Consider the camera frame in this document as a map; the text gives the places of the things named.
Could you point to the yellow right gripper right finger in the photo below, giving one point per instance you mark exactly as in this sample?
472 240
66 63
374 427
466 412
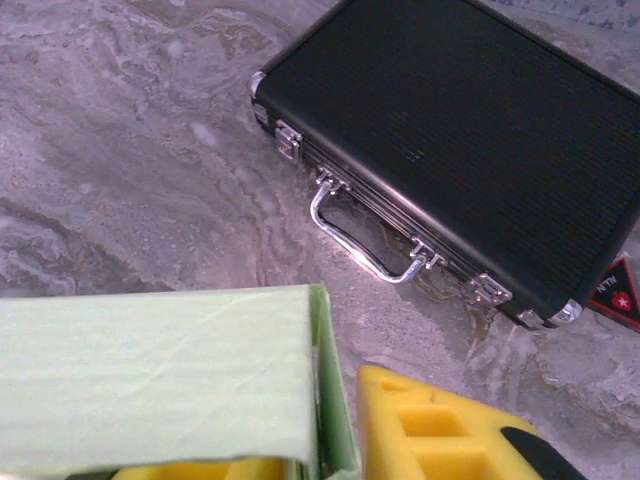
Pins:
440 440

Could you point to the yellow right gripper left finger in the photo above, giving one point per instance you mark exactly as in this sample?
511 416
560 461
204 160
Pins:
200 472

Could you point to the light green cloth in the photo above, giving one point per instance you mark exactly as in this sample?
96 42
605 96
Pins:
150 375

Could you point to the red black triangular badge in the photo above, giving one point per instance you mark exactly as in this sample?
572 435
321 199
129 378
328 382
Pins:
617 295

